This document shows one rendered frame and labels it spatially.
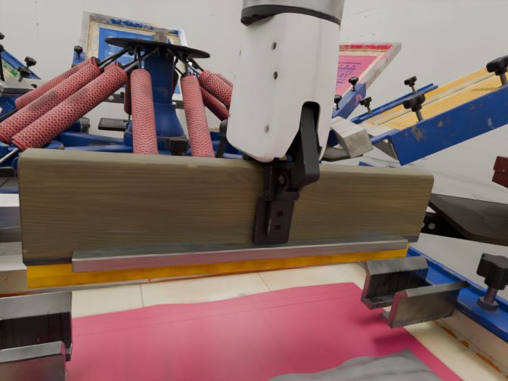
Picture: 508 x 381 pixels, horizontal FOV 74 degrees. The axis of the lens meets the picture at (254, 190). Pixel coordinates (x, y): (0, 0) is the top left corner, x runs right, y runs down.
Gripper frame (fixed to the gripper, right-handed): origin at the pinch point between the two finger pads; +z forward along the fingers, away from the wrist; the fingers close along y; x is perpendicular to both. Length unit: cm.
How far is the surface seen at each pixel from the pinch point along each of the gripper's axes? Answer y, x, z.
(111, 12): -413, -15, -80
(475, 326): 5.2, 25.9, 12.3
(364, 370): 5.0, 10.9, 14.9
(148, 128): -51, -5, -1
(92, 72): -79, -18, -11
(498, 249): -88, 201, 60
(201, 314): -7.5, -2.6, 15.4
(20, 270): -15.2, -21.7, 12.2
